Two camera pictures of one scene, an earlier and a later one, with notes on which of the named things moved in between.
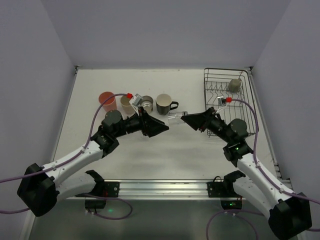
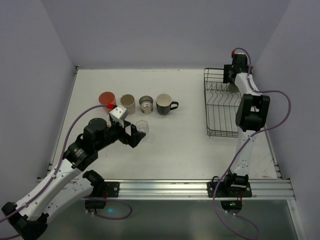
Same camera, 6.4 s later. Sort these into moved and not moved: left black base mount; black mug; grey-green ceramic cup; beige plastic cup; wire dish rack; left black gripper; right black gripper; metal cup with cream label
Moved: left black gripper; right black gripper
Not moved: black mug; grey-green ceramic cup; beige plastic cup; metal cup with cream label; wire dish rack; left black base mount
